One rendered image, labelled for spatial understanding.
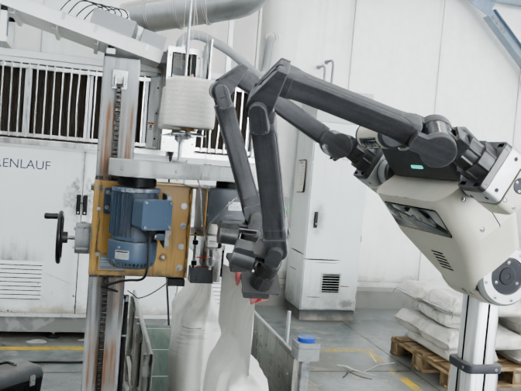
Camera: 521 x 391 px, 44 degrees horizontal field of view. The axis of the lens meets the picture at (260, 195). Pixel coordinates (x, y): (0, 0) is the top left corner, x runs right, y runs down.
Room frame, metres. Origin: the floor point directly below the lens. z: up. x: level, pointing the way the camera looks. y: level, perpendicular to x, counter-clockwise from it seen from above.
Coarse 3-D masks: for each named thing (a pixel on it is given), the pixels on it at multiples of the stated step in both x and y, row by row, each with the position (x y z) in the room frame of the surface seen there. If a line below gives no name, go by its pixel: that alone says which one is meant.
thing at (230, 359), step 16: (224, 272) 2.17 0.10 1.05; (224, 288) 2.16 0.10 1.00; (240, 288) 1.97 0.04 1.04; (224, 304) 2.15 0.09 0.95; (240, 304) 1.94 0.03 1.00; (224, 320) 2.13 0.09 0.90; (240, 320) 1.87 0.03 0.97; (224, 336) 2.07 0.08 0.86; (240, 336) 1.83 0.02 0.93; (224, 352) 1.95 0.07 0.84; (240, 352) 1.81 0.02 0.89; (208, 368) 2.00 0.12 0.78; (224, 368) 1.83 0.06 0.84; (240, 368) 1.76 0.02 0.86; (256, 368) 1.84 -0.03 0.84; (208, 384) 1.91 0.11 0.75; (224, 384) 1.79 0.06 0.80; (240, 384) 1.76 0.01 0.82; (256, 384) 1.76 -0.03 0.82
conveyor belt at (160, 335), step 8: (152, 328) 3.83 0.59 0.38; (160, 328) 3.84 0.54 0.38; (168, 328) 3.86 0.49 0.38; (152, 336) 3.66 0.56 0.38; (160, 336) 3.68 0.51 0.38; (168, 336) 3.69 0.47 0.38; (152, 344) 3.50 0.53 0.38; (160, 344) 3.51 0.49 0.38; (168, 344) 3.52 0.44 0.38; (160, 352) 3.37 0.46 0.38; (160, 360) 3.24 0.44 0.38; (160, 368) 3.12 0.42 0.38; (152, 376) 2.99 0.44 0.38; (160, 376) 3.00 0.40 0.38; (152, 384) 2.89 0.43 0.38; (160, 384) 2.90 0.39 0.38
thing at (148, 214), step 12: (144, 204) 1.85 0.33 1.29; (156, 204) 1.88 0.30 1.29; (168, 204) 1.90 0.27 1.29; (132, 216) 1.90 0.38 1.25; (144, 216) 1.85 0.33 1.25; (156, 216) 1.88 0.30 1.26; (168, 216) 1.91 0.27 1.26; (144, 228) 1.85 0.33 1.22; (156, 228) 1.88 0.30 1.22; (168, 228) 1.90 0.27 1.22
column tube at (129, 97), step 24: (120, 120) 2.15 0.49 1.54; (120, 144) 2.15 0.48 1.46; (96, 168) 2.14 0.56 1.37; (96, 288) 2.14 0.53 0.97; (120, 288) 2.16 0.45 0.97; (96, 312) 2.14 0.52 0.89; (120, 312) 2.17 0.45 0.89; (96, 336) 2.15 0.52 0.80; (120, 336) 2.17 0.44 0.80; (96, 360) 2.15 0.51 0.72
